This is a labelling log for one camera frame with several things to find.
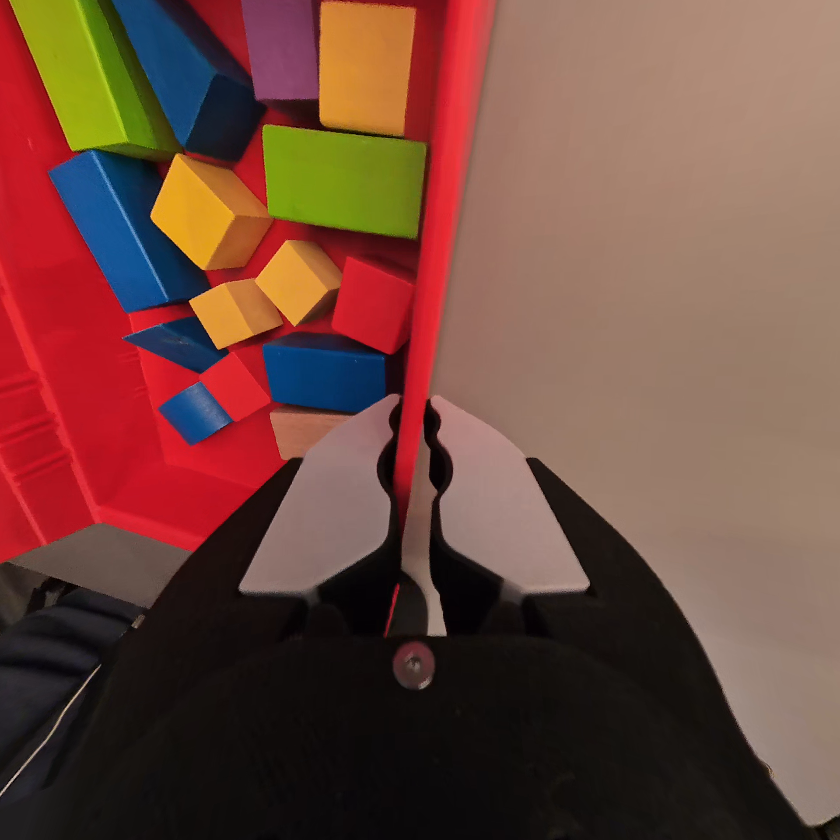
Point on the red plastic bin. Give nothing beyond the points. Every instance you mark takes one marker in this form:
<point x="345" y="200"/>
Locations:
<point x="65" y="407"/>

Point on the purple wooden block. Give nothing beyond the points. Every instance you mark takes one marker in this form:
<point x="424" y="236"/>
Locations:
<point x="282" y="46"/>

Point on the long dark blue wooden block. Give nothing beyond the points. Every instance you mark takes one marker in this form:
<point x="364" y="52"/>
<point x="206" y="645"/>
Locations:
<point x="118" y="223"/>

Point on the small green wooden block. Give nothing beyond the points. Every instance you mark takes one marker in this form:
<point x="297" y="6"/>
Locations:
<point x="344" y="180"/>

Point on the tan wooden block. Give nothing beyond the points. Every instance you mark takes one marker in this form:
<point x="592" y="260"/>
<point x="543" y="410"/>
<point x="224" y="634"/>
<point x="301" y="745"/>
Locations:
<point x="302" y="430"/>

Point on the red wooden block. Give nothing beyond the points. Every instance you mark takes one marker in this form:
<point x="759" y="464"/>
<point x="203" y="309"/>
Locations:
<point x="371" y="305"/>

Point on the dark teal triangular block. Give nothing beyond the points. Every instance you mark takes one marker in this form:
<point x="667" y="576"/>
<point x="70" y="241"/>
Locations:
<point x="177" y="341"/>

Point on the long green wooden block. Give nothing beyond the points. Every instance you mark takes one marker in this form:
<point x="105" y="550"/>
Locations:
<point x="85" y="72"/>

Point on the blue wooden cylinder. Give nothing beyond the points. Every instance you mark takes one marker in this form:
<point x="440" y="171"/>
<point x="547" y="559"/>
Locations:
<point x="193" y="413"/>

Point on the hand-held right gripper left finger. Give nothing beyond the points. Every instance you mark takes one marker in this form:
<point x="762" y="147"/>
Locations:
<point x="328" y="518"/>

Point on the person's dark navy shirt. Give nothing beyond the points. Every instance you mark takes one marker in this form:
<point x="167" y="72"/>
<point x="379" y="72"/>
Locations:
<point x="52" y="669"/>

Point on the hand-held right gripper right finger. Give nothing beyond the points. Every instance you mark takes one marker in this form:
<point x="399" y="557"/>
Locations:
<point x="505" y="518"/>

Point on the small blue wooden block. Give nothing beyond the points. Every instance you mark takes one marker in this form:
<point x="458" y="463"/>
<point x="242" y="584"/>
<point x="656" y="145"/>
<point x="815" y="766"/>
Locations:
<point x="321" y="371"/>

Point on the blue triangular wooden block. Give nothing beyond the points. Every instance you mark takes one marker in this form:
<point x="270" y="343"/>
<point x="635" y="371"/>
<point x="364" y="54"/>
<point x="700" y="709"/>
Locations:
<point x="177" y="65"/>

